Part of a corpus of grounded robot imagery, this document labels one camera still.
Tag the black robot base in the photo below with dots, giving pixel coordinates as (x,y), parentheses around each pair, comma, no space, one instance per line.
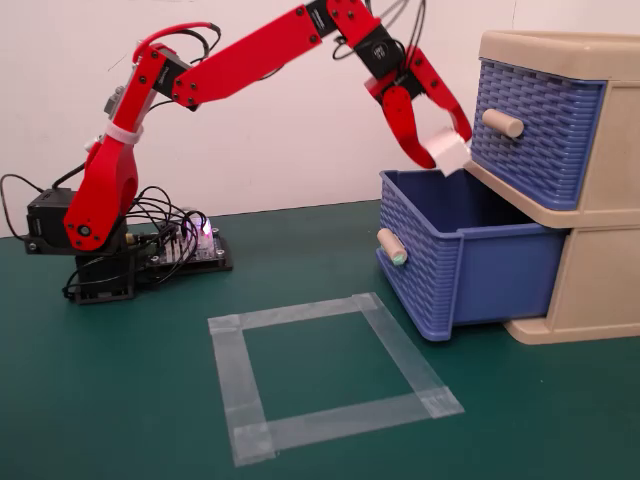
(50,220)

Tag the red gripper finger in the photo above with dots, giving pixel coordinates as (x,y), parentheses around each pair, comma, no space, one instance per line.
(440,87)
(400,115)

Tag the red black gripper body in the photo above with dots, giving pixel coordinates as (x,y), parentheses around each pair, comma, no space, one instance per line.
(382,52)

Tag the translucent tape strip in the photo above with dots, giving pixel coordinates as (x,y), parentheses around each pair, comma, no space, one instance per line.
(400,350)
(240,380)
(295,314)
(345,417)

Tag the controller board on black plate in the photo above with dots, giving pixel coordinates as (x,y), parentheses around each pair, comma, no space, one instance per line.
(212,260)

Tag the black base with electronics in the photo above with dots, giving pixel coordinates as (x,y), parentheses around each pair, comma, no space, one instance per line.
(165,200)

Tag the beige drawer cabinet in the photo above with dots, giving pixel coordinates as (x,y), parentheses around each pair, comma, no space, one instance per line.
(600,280)

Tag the red robot arm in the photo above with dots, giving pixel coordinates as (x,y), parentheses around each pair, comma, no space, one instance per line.
(250,55)

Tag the white zip tie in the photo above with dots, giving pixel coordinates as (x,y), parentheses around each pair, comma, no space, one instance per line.
(122,135)

